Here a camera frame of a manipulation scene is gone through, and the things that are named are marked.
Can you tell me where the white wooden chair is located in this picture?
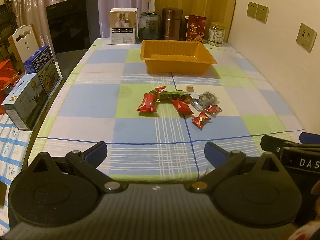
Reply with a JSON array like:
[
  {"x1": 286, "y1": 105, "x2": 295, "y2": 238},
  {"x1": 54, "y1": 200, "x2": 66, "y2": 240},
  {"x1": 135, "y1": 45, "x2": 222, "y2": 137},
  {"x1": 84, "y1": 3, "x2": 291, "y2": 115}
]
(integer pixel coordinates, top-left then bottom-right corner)
[{"x1": 8, "y1": 24, "x2": 42, "y2": 64}]

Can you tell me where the black metal rack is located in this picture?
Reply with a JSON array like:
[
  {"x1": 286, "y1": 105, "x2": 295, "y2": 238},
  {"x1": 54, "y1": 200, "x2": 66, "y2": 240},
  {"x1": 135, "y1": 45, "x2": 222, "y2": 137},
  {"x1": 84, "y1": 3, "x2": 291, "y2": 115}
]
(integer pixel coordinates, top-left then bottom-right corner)
[{"x1": 0, "y1": 0, "x2": 19, "y2": 63}]

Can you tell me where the green glass jar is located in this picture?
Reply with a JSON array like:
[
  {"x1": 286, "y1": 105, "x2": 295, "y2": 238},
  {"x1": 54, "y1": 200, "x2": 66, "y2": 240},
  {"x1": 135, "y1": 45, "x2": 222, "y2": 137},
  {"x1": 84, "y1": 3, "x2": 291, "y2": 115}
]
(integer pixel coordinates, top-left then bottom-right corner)
[{"x1": 138, "y1": 11, "x2": 162, "y2": 40}]

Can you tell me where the clear plastic jar yellow lid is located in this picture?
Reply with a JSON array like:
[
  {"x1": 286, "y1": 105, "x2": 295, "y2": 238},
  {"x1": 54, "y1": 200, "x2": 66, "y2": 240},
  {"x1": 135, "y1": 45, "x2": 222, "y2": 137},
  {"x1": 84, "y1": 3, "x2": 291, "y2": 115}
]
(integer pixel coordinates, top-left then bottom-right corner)
[{"x1": 207, "y1": 21, "x2": 226, "y2": 47}]

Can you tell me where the black chair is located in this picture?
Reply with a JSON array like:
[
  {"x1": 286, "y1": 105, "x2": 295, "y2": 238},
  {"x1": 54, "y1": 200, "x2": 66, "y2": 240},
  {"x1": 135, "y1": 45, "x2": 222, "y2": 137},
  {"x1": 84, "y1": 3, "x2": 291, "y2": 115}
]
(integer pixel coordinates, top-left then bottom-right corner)
[{"x1": 46, "y1": 0, "x2": 102, "y2": 78}]

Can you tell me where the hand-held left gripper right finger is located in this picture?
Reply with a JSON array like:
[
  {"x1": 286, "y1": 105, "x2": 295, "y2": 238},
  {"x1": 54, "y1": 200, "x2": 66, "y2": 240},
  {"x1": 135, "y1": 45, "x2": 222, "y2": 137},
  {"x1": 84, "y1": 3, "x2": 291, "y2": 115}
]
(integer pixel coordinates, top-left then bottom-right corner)
[{"x1": 189, "y1": 142, "x2": 282, "y2": 194}]

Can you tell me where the white blue-patterned cloth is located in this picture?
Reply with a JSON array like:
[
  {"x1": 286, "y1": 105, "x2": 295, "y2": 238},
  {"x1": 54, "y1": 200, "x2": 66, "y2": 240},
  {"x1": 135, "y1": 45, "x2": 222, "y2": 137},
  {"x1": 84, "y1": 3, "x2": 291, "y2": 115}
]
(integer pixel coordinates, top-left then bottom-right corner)
[{"x1": 0, "y1": 114, "x2": 38, "y2": 200}]

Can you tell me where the clear dark-print snack packet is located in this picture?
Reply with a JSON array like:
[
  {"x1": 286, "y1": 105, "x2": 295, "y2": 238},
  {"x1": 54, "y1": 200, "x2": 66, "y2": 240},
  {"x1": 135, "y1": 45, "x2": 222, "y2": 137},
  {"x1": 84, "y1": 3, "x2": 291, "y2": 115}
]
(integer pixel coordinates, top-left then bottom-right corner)
[{"x1": 190, "y1": 91, "x2": 219, "y2": 112}]

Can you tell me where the beige wall socket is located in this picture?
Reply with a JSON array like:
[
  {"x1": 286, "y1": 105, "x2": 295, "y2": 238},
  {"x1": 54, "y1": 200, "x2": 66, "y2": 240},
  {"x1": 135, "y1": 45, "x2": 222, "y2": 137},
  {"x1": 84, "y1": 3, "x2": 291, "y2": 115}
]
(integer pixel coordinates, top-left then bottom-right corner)
[
  {"x1": 247, "y1": 1, "x2": 258, "y2": 19},
  {"x1": 257, "y1": 4, "x2": 270, "y2": 24}
]

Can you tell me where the blue milk carton box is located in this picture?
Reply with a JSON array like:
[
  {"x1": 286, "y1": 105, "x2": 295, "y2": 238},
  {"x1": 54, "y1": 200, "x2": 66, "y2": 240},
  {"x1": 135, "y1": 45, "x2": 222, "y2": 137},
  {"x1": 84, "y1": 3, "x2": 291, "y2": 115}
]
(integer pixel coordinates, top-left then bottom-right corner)
[{"x1": 22, "y1": 45, "x2": 62, "y2": 97}]

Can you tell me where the red gift box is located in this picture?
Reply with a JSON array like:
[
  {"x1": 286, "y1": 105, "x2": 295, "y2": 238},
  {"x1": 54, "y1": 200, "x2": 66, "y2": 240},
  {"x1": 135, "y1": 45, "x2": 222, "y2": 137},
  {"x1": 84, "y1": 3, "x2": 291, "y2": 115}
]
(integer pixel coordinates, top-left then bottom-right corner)
[{"x1": 0, "y1": 59, "x2": 25, "y2": 115}]

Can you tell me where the person's right forearm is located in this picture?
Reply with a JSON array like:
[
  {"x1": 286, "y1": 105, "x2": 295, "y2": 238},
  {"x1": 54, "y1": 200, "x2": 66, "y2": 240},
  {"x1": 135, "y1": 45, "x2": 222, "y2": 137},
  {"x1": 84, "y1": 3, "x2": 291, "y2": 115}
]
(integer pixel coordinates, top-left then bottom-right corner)
[{"x1": 291, "y1": 219, "x2": 320, "y2": 240}]

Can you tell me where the white product box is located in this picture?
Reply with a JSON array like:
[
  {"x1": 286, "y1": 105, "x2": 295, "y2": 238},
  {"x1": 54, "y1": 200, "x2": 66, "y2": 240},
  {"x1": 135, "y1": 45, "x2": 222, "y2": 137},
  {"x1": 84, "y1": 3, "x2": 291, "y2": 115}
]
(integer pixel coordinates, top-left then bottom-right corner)
[{"x1": 109, "y1": 7, "x2": 138, "y2": 45}]

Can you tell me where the white and green carton box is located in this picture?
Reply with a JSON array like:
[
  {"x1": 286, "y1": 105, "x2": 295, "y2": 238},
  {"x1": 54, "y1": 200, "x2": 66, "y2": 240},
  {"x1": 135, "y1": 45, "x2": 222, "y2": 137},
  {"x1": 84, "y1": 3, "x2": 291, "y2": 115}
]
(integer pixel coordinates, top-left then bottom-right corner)
[{"x1": 1, "y1": 73, "x2": 48, "y2": 131}]

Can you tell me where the red gold-print box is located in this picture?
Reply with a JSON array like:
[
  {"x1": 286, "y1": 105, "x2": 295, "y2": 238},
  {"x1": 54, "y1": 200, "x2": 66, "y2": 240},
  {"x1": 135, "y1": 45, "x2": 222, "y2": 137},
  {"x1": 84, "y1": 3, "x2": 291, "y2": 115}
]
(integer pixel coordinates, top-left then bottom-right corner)
[{"x1": 185, "y1": 15, "x2": 207, "y2": 42}]

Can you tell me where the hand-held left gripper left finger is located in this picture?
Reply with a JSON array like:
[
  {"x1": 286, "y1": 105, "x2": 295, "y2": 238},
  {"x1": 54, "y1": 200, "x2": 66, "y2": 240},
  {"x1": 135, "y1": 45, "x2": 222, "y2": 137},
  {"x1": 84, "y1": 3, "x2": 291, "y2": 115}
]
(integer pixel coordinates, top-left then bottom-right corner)
[{"x1": 30, "y1": 141, "x2": 124, "y2": 194}]

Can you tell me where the red candy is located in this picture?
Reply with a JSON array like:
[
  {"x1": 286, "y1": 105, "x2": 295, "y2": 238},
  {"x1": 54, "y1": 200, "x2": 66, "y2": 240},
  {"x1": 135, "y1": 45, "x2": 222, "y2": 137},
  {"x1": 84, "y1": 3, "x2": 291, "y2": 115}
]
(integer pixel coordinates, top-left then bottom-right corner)
[
  {"x1": 191, "y1": 112, "x2": 211, "y2": 130},
  {"x1": 149, "y1": 86, "x2": 167, "y2": 96},
  {"x1": 203, "y1": 104, "x2": 222, "y2": 115}
]

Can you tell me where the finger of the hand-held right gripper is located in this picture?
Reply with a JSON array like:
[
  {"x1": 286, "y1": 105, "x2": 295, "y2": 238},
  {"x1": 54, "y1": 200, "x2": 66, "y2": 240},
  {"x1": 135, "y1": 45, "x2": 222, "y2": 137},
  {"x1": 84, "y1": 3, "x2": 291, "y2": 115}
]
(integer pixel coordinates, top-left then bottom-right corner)
[
  {"x1": 260, "y1": 135, "x2": 302, "y2": 153},
  {"x1": 299, "y1": 132, "x2": 320, "y2": 144}
]

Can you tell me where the green and white snack packet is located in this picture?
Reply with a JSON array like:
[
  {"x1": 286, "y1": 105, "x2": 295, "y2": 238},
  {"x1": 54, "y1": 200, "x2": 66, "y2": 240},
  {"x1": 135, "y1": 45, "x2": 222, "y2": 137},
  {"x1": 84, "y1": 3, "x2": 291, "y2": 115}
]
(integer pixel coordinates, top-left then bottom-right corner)
[{"x1": 157, "y1": 91, "x2": 199, "y2": 103}]

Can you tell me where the beige wall data outlet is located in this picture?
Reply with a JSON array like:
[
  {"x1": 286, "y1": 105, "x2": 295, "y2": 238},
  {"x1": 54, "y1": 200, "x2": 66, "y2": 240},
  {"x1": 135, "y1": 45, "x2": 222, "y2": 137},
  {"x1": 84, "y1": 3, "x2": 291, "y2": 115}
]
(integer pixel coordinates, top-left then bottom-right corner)
[{"x1": 296, "y1": 23, "x2": 317, "y2": 53}]

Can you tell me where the orange plastic tray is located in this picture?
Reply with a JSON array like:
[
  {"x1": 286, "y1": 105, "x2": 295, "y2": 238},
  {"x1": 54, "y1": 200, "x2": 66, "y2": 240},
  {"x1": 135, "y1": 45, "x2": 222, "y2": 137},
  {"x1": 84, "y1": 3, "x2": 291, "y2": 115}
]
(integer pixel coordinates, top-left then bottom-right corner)
[{"x1": 139, "y1": 39, "x2": 217, "y2": 75}]

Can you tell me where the sheer pink curtain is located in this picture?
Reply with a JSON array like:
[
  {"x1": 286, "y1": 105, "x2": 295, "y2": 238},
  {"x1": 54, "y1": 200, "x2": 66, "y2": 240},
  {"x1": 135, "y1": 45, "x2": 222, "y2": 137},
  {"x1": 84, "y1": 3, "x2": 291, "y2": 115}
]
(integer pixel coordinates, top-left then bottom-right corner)
[{"x1": 10, "y1": 0, "x2": 155, "y2": 46}]

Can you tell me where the brown metal canister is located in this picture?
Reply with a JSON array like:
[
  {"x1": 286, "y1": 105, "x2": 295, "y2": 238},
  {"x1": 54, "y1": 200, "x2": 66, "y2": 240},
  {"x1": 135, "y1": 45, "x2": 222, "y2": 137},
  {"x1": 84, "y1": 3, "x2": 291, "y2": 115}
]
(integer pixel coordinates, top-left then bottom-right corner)
[{"x1": 161, "y1": 7, "x2": 184, "y2": 41}]

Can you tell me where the person's right hand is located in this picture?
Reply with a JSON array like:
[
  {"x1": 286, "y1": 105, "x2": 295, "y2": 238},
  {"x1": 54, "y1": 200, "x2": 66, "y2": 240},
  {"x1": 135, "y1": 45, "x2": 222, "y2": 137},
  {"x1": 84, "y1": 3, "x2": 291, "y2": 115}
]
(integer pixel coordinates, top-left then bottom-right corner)
[{"x1": 311, "y1": 179, "x2": 320, "y2": 222}]

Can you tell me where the large red snack packet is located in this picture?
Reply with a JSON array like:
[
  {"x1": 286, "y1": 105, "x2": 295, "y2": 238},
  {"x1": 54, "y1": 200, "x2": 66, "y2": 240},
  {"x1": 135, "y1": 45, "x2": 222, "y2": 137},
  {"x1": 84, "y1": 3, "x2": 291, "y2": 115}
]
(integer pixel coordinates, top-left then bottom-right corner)
[{"x1": 136, "y1": 93, "x2": 158, "y2": 113}]

